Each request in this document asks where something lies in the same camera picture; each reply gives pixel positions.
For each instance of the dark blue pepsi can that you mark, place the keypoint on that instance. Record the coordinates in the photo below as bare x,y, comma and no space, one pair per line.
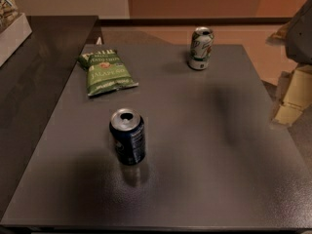
127,128

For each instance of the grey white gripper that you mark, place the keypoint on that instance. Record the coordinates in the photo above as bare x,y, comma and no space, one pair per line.
300,39

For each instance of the green white 7up can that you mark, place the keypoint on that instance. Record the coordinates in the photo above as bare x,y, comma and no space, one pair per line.
201,47

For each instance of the white box with snacks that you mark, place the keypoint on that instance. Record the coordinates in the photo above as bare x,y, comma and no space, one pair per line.
14,29

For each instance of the dark wooden side counter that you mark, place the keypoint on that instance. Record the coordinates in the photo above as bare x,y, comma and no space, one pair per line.
31,82

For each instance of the green jalapeno chips bag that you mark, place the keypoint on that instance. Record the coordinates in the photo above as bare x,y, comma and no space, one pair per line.
105,72

